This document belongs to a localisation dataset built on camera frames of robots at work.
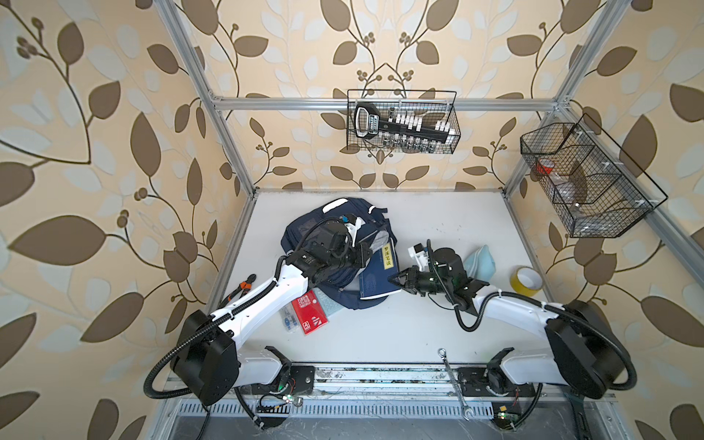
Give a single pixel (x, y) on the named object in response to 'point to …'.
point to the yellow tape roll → (526, 280)
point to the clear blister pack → (290, 318)
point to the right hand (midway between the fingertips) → (388, 280)
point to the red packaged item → (310, 312)
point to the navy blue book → (383, 264)
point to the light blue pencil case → (479, 264)
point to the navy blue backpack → (368, 222)
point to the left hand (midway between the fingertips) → (370, 248)
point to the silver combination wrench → (467, 410)
